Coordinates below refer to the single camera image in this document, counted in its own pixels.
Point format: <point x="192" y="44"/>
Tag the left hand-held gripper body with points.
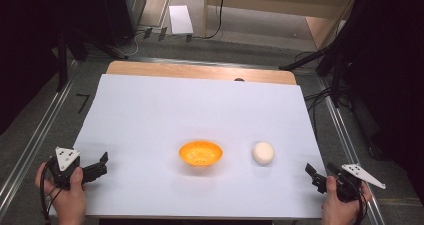
<point x="66" y="171"/>

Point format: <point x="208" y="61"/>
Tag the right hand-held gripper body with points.
<point x="350" y="181"/>

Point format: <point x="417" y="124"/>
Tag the person's right hand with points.
<point x="336" y="208"/>

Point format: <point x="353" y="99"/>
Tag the person's left hand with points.
<point x="68" y="201"/>

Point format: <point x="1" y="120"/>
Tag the black metal stand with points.
<point x="335" y="68"/>

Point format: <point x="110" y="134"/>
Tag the orange plastic bowl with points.
<point x="201" y="153"/>

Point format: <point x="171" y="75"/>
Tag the white paper sheet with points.
<point x="186" y="111"/>

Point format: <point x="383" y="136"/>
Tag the dark cabinet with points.
<point x="123" y="11"/>

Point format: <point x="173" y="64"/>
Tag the white flat board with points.
<point x="180" y="19"/>

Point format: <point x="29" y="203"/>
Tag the metal floor rail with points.
<point x="346" y="145"/>
<point x="36" y="131"/>

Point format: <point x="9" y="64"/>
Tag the light wooden frame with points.
<point x="283" y="1"/>

